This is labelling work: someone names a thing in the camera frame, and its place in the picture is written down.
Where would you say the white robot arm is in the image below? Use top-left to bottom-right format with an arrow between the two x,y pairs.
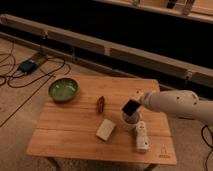
127,90 -> 213,126

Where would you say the white ceramic cup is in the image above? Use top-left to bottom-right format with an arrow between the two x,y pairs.
122,112 -> 141,131

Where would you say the green ceramic bowl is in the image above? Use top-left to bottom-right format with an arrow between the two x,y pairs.
48,78 -> 79,102

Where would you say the small brown object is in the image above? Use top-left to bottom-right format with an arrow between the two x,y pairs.
97,96 -> 105,114

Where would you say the white rectangular sponge block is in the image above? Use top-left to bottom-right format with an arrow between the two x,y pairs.
96,119 -> 116,141

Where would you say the wooden table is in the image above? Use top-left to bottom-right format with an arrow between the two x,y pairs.
27,75 -> 177,165

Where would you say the black power adapter box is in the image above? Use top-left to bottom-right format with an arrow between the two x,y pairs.
18,60 -> 37,74

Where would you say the long metal rail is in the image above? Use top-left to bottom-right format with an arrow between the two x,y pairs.
0,14 -> 213,88

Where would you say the black floor cables left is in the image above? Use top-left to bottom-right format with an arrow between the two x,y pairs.
0,39 -> 72,128

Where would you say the black cables right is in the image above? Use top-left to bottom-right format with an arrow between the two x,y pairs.
199,123 -> 213,171

